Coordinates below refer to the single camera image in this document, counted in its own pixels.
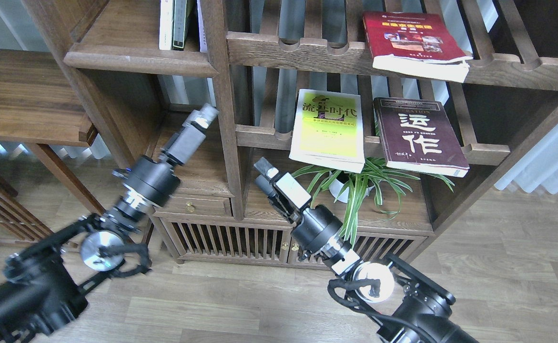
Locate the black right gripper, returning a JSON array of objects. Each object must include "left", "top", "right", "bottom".
[{"left": 254, "top": 158, "right": 344, "bottom": 260}]

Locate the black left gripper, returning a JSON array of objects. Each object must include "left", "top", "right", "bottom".
[{"left": 112, "top": 103, "right": 219, "bottom": 208}]

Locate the yellow green book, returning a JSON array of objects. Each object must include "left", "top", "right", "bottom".
[{"left": 288, "top": 89, "right": 365, "bottom": 173}]

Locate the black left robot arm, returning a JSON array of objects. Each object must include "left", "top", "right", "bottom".
[{"left": 0, "top": 104, "right": 219, "bottom": 343}]

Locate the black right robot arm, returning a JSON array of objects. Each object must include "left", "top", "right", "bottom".
[{"left": 254, "top": 158, "right": 475, "bottom": 343}]

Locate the spider plant in white pot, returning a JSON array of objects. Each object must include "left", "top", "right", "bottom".
[{"left": 291, "top": 157, "right": 456, "bottom": 246}]

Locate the white upright book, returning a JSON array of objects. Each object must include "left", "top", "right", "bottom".
[{"left": 158, "top": 0, "right": 174, "bottom": 50}]

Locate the dark wooden bookshelf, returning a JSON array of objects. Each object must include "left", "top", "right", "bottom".
[{"left": 24, "top": 0, "right": 558, "bottom": 269}]

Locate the dark maroon book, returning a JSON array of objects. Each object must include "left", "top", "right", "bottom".
[{"left": 373, "top": 97, "right": 470, "bottom": 178}]

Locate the wooden side table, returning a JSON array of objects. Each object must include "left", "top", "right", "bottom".
[{"left": 0, "top": 49, "right": 104, "bottom": 213}]

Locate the red book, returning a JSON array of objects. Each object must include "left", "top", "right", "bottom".
[{"left": 362, "top": 11, "right": 472, "bottom": 83}]

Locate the white curtain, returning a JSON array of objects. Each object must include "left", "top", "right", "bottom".
[{"left": 494, "top": 124, "right": 558, "bottom": 194}]

